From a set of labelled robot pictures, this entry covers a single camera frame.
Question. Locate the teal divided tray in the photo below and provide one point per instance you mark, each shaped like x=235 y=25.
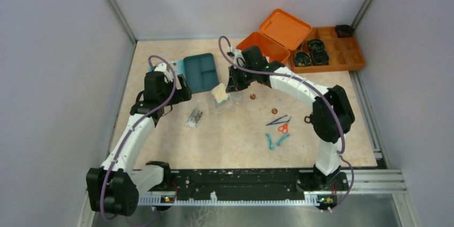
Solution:
x=201 y=72

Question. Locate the blue white packet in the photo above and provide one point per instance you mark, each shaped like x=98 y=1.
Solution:
x=177 y=66

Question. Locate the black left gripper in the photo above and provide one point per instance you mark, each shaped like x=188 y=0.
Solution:
x=181 y=92

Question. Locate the black tape roll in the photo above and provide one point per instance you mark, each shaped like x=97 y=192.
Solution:
x=315 y=45
x=302 y=59
x=320 y=58

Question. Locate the orange medicine box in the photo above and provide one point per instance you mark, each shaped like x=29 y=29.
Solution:
x=278 y=36

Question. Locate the orange small scissors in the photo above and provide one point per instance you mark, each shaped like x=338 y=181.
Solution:
x=284 y=126

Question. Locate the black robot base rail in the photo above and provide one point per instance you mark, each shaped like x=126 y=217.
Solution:
x=249 y=187

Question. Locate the black tape roll upper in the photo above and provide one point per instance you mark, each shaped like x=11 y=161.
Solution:
x=315 y=45

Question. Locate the beige gauze packet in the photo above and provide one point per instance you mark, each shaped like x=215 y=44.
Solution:
x=219 y=94

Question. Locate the black tape roll left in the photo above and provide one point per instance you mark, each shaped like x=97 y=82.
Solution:
x=302 y=59

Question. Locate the teal clip right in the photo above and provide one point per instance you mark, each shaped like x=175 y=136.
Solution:
x=281 y=139

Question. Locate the orange compartment tray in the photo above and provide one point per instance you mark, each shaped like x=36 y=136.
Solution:
x=344 y=53

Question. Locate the small pill blister bag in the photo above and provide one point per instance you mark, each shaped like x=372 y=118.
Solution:
x=194 y=118

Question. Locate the blue tweezers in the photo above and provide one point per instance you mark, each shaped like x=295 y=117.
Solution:
x=280 y=120

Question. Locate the black handled scissors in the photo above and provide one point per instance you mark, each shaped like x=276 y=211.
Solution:
x=308 y=119

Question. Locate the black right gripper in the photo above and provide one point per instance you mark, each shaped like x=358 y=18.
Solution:
x=235 y=79

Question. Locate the teal clear packet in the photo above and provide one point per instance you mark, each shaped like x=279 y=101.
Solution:
x=231 y=100

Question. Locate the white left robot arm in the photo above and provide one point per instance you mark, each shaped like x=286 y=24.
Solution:
x=115 y=188

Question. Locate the teal clip left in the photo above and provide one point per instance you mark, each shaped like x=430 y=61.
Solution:
x=270 y=141

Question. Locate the teal clip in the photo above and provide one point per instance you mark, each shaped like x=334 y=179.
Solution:
x=270 y=141
x=281 y=139

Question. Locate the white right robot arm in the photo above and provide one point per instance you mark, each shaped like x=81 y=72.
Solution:
x=331 y=117

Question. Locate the black tape roll right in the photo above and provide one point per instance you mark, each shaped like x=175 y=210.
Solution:
x=320 y=58

